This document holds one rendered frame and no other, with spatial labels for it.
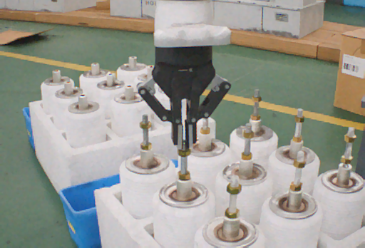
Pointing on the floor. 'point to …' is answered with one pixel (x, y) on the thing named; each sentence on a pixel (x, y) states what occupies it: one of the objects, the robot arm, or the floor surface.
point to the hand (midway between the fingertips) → (184, 134)
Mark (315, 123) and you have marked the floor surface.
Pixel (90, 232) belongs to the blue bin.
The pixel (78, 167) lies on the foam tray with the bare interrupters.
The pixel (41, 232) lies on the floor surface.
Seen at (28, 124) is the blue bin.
